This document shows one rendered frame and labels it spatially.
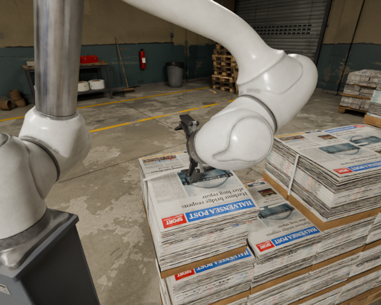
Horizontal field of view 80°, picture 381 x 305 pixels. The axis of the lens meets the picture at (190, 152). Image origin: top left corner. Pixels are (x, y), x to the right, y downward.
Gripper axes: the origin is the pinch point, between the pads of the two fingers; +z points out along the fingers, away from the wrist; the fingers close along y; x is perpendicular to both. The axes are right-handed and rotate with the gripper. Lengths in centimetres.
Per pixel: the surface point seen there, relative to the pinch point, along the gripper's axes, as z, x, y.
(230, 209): -15.0, 6.5, 18.0
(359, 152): -6, 70, 12
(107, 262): 107, -40, 74
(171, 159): 11.4, -1.7, 3.1
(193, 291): -1.8, -4.1, 44.7
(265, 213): 8.8, 33.1, 31.1
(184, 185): -4.9, -2.6, 10.8
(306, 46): 457, 550, -246
